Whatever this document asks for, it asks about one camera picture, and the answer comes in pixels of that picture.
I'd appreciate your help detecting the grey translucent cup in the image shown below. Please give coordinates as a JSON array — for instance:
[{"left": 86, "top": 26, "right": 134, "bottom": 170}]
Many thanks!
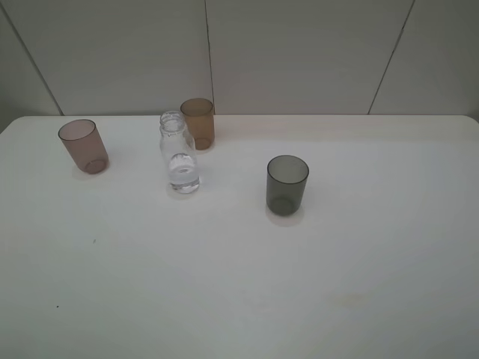
[{"left": 266, "top": 155, "right": 309, "bottom": 217}]

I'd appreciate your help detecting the brown translucent cup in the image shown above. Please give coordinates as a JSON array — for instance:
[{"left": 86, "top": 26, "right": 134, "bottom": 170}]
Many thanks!
[{"left": 180, "top": 98, "right": 215, "bottom": 150}]

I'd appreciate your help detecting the pink translucent cup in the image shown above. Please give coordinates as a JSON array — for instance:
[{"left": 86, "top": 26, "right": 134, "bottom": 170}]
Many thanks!
[{"left": 58, "top": 119, "right": 109, "bottom": 174}]

